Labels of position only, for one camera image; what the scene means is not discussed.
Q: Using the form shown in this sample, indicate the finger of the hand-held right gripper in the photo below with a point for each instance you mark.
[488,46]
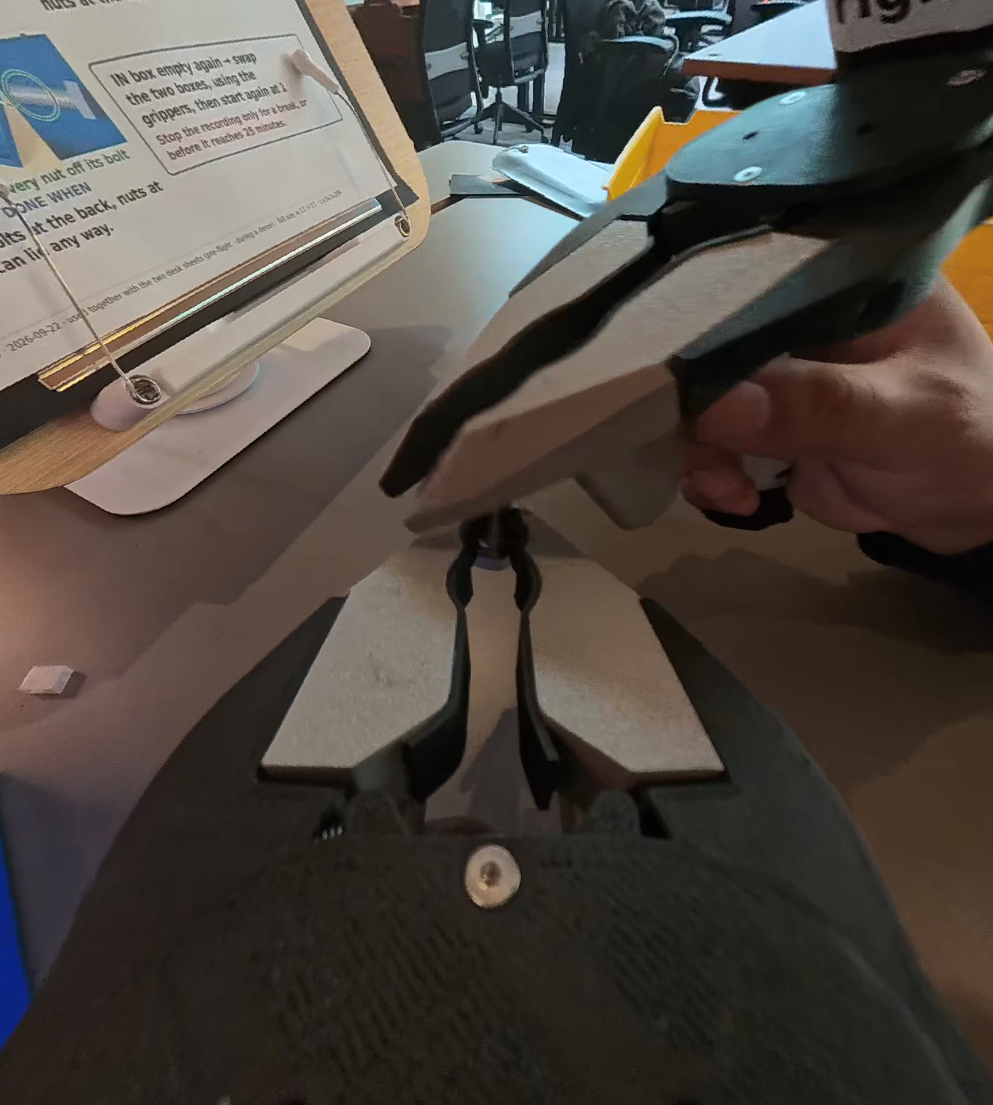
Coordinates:
[574,276]
[591,406]

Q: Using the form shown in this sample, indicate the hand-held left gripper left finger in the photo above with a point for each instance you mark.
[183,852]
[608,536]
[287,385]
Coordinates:
[376,682]

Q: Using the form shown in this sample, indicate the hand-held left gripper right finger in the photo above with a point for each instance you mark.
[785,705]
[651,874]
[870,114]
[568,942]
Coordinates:
[609,682]

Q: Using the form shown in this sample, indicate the person's right forearm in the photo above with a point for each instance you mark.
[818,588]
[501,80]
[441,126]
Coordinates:
[980,578]

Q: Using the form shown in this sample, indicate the person's right hand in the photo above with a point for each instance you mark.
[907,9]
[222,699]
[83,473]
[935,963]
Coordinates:
[911,432]

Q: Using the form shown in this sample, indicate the silver flat object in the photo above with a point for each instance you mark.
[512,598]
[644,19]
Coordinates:
[548,177]

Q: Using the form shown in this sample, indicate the brown office desk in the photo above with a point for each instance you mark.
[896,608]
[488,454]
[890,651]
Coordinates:
[764,47]

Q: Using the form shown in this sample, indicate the black flat sheet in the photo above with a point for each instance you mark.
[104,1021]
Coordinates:
[479,184]

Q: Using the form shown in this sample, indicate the office chair with dark clothing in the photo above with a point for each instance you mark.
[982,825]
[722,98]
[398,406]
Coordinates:
[617,78]

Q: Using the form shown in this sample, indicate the black mesh office chair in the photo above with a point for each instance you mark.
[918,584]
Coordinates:
[449,69]
[514,60]

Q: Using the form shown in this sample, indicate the wooden document stand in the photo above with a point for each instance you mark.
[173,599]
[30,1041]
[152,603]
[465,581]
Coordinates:
[289,371]

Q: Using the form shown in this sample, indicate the small white block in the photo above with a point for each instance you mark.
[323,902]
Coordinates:
[46,680]

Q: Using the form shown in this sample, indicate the printed instruction sheet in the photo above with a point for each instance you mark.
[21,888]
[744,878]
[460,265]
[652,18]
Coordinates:
[160,216]

